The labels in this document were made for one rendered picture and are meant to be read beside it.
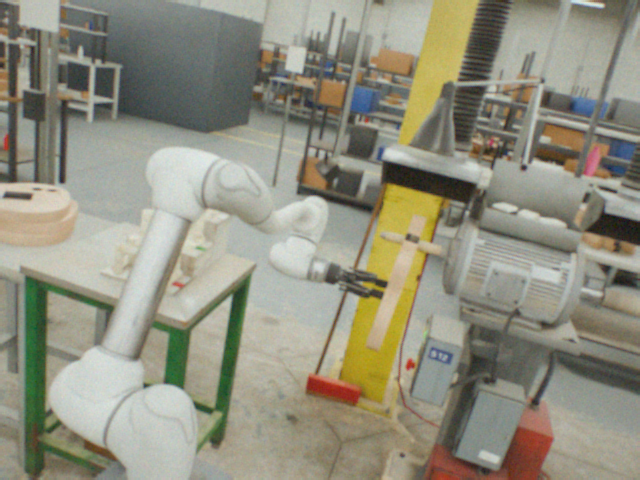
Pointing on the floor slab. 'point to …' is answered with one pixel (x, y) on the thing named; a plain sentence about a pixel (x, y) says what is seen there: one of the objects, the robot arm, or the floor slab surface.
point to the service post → (36, 15)
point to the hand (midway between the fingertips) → (384, 290)
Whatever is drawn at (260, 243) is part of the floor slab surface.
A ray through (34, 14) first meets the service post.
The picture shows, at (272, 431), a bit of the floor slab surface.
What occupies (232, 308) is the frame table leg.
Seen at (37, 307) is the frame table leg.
